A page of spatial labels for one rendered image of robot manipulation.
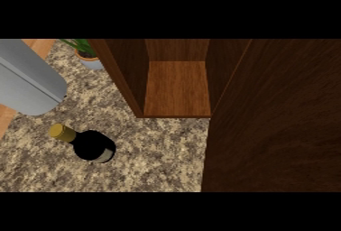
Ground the potted green plant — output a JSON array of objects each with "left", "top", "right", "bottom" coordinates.
[{"left": 59, "top": 38, "right": 105, "bottom": 71}]

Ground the dark brown cabinet door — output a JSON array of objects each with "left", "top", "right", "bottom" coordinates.
[{"left": 199, "top": 38, "right": 341, "bottom": 193}]

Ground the brown wooden cabinet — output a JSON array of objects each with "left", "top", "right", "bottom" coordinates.
[{"left": 87, "top": 38, "right": 252, "bottom": 119}]

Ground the grey rounded appliance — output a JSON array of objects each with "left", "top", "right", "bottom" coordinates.
[{"left": 0, "top": 38, "right": 69, "bottom": 116}]

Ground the dark wine bottle gold cap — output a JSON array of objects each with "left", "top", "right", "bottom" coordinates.
[{"left": 47, "top": 123, "right": 116, "bottom": 164}]

